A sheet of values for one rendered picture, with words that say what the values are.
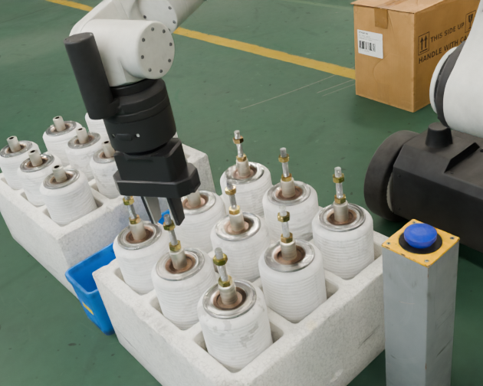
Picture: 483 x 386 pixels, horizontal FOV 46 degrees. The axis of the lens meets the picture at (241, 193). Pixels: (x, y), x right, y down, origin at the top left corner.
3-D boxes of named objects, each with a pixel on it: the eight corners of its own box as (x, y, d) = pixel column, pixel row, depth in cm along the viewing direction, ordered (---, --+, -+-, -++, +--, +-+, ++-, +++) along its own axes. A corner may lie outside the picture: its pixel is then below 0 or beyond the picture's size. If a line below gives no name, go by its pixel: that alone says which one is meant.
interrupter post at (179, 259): (191, 266, 86) (186, 249, 84) (178, 273, 85) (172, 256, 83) (183, 258, 88) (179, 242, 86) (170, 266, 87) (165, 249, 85)
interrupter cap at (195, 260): (214, 265, 85) (213, 262, 85) (171, 290, 82) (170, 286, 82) (189, 243, 91) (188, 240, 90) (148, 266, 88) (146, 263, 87)
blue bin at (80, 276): (192, 243, 132) (181, 201, 126) (221, 261, 125) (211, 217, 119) (80, 315, 118) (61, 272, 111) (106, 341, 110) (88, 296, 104)
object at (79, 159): (113, 190, 145) (92, 127, 135) (133, 202, 138) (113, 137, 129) (80, 207, 140) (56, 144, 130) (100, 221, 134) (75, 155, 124)
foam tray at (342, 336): (264, 242, 128) (252, 175, 119) (411, 324, 102) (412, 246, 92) (119, 342, 109) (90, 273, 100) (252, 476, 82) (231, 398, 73)
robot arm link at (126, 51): (133, 91, 77) (110, 8, 71) (194, 99, 72) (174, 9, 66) (72, 129, 70) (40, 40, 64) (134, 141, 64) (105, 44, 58)
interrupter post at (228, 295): (236, 292, 79) (232, 275, 78) (240, 304, 77) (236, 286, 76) (220, 297, 79) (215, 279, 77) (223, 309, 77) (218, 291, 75)
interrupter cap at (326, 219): (359, 202, 93) (359, 198, 93) (371, 229, 87) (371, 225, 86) (313, 210, 93) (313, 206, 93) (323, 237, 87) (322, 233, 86)
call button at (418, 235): (415, 230, 75) (415, 217, 74) (442, 242, 72) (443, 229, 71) (397, 245, 73) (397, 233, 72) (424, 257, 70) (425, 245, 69)
